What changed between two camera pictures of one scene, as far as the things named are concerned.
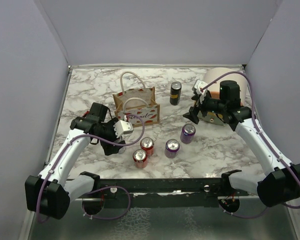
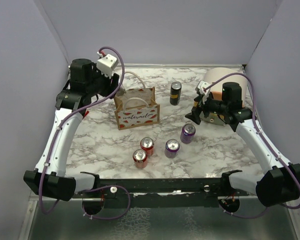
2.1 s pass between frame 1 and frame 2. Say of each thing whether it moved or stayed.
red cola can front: stayed
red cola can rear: stayed
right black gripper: stayed
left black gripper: moved
